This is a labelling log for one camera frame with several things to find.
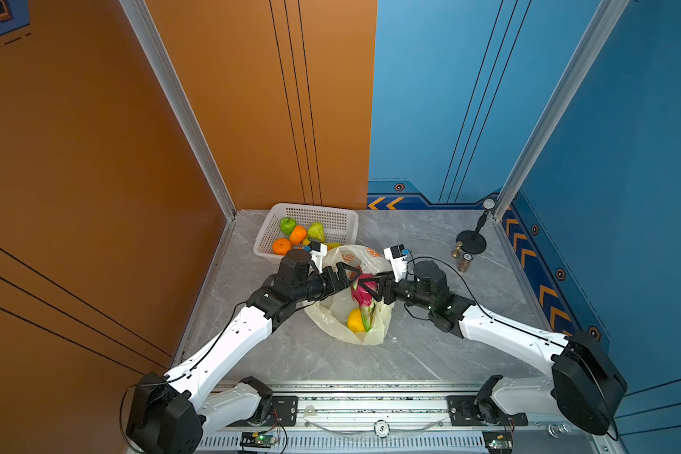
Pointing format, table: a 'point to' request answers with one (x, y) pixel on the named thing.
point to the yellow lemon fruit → (355, 321)
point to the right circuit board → (498, 442)
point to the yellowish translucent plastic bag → (331, 314)
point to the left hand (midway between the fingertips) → (354, 274)
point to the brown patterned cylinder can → (464, 264)
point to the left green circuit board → (257, 439)
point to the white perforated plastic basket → (340, 223)
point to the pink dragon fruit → (363, 297)
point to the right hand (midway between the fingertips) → (367, 280)
